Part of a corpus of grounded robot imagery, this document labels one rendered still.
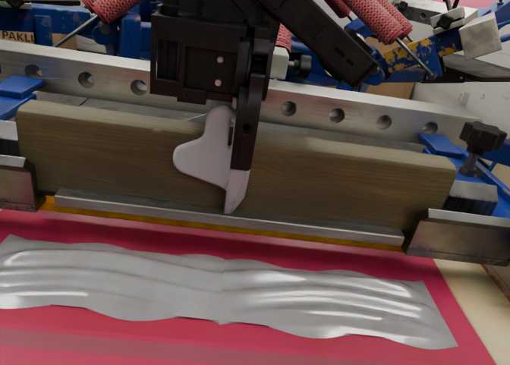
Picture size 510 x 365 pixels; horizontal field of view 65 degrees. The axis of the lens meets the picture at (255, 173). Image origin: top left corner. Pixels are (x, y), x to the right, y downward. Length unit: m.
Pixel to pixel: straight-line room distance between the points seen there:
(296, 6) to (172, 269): 0.21
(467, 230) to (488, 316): 0.07
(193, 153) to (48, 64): 0.33
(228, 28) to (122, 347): 0.22
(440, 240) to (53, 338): 0.31
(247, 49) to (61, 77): 0.36
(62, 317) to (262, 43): 0.23
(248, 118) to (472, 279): 0.27
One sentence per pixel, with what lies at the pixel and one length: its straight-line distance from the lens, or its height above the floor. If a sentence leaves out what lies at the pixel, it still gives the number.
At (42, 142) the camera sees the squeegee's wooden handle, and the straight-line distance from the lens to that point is 0.36.
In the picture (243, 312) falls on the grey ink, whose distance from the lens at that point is 0.31.
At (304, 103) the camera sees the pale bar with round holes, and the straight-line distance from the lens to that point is 0.56.
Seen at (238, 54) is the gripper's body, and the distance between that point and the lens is 0.28.
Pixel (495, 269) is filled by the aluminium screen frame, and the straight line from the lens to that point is 0.45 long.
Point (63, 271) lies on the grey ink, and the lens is 0.33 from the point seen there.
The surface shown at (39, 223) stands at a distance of 0.40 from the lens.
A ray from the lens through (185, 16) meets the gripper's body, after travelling 0.29.
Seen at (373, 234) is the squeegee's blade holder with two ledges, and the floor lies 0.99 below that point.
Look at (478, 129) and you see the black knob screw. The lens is 0.51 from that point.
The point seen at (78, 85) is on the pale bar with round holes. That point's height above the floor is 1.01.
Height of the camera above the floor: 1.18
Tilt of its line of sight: 27 degrees down
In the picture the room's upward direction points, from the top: 10 degrees clockwise
